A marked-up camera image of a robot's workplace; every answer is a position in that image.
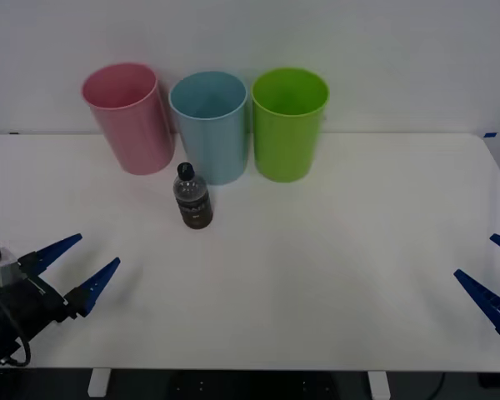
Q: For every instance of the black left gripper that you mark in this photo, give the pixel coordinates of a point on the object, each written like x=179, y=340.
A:
x=37, y=304

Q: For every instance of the pale blue plastic bin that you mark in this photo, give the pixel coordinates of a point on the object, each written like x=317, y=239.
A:
x=216, y=146

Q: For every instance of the green plastic bin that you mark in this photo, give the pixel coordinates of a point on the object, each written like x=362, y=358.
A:
x=285, y=146

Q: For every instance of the pink plastic bin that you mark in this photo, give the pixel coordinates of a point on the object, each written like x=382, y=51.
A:
x=139, y=133

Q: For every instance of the dark plastic bottle black cap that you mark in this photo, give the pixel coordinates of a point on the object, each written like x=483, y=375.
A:
x=193, y=206

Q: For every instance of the white table leg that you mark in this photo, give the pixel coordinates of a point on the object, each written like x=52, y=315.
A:
x=378, y=384
x=98, y=382

